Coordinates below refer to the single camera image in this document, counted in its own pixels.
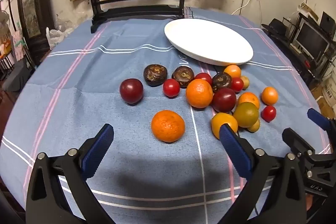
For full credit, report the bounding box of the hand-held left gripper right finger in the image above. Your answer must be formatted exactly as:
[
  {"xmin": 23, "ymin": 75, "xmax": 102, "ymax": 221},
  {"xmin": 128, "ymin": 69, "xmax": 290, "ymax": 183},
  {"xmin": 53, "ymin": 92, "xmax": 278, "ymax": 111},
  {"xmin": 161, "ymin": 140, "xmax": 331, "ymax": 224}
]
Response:
[{"xmin": 218, "ymin": 123, "xmax": 307, "ymax": 224}]

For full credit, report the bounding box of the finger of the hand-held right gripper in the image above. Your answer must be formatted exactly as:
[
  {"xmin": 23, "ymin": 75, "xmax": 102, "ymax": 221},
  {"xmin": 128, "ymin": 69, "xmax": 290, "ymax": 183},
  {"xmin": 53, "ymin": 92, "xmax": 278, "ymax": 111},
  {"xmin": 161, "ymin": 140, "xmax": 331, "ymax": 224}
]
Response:
[
  {"xmin": 307, "ymin": 108, "xmax": 336, "ymax": 140},
  {"xmin": 282, "ymin": 128, "xmax": 319, "ymax": 161}
]

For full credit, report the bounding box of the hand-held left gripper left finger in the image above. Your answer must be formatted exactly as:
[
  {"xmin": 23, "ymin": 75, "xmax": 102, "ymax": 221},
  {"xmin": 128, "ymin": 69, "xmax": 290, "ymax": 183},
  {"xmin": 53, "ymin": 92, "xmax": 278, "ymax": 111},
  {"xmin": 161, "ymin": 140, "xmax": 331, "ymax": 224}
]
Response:
[{"xmin": 25, "ymin": 123, "xmax": 114, "ymax": 224}]

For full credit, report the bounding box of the small smooth orange fruit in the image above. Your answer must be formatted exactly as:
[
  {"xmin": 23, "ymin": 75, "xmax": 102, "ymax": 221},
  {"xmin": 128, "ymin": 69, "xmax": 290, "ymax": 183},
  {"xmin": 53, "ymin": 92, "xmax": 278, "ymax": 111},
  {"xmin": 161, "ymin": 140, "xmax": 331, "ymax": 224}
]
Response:
[
  {"xmin": 224, "ymin": 64, "xmax": 242, "ymax": 79},
  {"xmin": 261, "ymin": 86, "xmax": 279, "ymax": 106},
  {"xmin": 237, "ymin": 92, "xmax": 260, "ymax": 110},
  {"xmin": 211, "ymin": 112, "xmax": 238, "ymax": 140}
]

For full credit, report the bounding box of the green-orange round fruit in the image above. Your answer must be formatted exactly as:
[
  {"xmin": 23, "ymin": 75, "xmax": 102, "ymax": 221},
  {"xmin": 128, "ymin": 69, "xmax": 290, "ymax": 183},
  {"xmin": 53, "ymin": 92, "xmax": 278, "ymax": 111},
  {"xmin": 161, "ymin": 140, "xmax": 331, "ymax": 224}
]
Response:
[{"xmin": 233, "ymin": 102, "xmax": 259, "ymax": 128}]

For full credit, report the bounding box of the dark red plum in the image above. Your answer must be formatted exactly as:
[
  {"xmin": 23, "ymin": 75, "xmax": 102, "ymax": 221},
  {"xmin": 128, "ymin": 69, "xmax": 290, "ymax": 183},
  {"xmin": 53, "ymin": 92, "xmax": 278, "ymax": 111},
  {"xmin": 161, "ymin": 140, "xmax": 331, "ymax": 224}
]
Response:
[
  {"xmin": 119, "ymin": 78, "xmax": 144, "ymax": 104},
  {"xmin": 212, "ymin": 88, "xmax": 237, "ymax": 113}
]

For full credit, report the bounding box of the red cherry tomato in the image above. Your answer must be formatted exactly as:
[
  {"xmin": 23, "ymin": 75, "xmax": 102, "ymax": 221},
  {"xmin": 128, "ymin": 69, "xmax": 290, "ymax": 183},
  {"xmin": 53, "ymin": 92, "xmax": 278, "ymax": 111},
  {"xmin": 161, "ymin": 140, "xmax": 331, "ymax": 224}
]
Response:
[
  {"xmin": 163, "ymin": 79, "xmax": 180, "ymax": 97},
  {"xmin": 194, "ymin": 72, "xmax": 213, "ymax": 86},
  {"xmin": 230, "ymin": 77, "xmax": 244, "ymax": 92},
  {"xmin": 261, "ymin": 105, "xmax": 277, "ymax": 122}
]

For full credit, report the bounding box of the large orange mandarin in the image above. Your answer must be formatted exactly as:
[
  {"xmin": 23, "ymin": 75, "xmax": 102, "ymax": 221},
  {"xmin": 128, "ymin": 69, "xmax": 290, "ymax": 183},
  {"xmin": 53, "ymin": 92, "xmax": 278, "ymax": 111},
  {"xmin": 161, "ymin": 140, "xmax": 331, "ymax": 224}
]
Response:
[
  {"xmin": 151, "ymin": 110, "xmax": 185, "ymax": 143},
  {"xmin": 186, "ymin": 79, "xmax": 214, "ymax": 109}
]

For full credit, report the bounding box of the dark brown water chestnut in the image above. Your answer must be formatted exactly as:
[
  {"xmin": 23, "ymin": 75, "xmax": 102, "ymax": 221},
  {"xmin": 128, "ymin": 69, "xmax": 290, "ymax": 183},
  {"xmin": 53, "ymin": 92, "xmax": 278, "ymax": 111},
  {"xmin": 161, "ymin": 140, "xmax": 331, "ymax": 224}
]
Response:
[
  {"xmin": 212, "ymin": 72, "xmax": 232, "ymax": 93},
  {"xmin": 143, "ymin": 64, "xmax": 168, "ymax": 86},
  {"xmin": 172, "ymin": 66, "xmax": 195, "ymax": 88}
]

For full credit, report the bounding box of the white oval plate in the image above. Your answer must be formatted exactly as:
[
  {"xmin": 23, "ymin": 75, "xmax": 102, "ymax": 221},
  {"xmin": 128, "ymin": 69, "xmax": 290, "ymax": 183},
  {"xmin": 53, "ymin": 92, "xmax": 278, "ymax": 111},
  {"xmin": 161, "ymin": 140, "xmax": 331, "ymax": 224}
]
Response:
[{"xmin": 164, "ymin": 19, "xmax": 254, "ymax": 66}]

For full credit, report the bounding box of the white plastic bucket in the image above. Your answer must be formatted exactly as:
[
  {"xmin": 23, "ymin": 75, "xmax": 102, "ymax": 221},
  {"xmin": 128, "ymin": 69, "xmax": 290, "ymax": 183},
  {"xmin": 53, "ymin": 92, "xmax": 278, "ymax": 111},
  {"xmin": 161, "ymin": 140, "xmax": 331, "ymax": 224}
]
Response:
[{"xmin": 322, "ymin": 78, "xmax": 336, "ymax": 100}]

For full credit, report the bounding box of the computer monitor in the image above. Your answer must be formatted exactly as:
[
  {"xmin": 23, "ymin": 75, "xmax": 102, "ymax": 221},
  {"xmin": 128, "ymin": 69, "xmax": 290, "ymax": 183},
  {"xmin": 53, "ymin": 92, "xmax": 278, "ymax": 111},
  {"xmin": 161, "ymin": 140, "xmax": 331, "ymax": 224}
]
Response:
[{"xmin": 295, "ymin": 22, "xmax": 330, "ymax": 60}]

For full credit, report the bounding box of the black metal desk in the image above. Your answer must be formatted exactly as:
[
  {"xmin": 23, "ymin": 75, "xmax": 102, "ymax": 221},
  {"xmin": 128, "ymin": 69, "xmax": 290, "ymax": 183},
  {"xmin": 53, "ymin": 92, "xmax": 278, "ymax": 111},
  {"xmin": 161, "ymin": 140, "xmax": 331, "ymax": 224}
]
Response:
[{"xmin": 262, "ymin": 13, "xmax": 336, "ymax": 79}]

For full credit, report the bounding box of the black speaker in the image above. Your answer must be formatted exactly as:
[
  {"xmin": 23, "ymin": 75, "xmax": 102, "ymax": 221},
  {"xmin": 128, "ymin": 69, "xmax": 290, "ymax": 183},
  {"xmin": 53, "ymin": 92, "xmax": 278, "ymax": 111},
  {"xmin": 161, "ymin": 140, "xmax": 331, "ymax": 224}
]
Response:
[{"xmin": 320, "ymin": 11, "xmax": 336, "ymax": 33}]

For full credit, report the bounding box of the blue checked tablecloth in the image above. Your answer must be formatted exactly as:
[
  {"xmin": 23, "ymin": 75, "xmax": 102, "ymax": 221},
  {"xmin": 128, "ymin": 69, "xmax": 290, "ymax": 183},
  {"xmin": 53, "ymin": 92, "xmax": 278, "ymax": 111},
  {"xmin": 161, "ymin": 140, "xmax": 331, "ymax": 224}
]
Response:
[{"xmin": 0, "ymin": 6, "xmax": 332, "ymax": 224}]

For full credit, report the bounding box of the black hat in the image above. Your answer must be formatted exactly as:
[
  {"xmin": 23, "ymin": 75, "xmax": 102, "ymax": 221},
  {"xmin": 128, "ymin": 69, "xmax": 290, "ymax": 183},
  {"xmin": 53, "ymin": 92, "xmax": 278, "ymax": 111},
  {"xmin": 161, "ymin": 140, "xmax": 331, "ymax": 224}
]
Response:
[{"xmin": 261, "ymin": 19, "xmax": 289, "ymax": 33}]

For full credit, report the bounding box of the white plastic bag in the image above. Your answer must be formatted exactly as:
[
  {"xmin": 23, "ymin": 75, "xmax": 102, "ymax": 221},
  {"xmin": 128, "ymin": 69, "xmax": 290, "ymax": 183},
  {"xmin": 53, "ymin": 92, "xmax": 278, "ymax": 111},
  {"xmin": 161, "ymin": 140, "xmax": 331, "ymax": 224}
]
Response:
[{"xmin": 46, "ymin": 27, "xmax": 72, "ymax": 50}]

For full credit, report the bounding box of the dark framed landscape painting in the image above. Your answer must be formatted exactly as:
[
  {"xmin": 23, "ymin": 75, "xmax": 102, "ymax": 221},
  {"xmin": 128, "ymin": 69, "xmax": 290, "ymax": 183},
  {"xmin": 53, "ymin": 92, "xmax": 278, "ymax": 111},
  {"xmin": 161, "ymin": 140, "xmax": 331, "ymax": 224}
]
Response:
[{"xmin": 17, "ymin": 0, "xmax": 44, "ymax": 41}]

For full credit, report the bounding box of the white power cable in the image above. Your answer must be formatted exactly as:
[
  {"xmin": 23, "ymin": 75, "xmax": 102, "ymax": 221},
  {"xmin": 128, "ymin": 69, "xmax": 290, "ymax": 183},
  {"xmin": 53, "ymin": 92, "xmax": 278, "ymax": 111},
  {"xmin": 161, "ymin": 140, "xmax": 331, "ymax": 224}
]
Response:
[{"xmin": 232, "ymin": 0, "xmax": 254, "ymax": 16}]

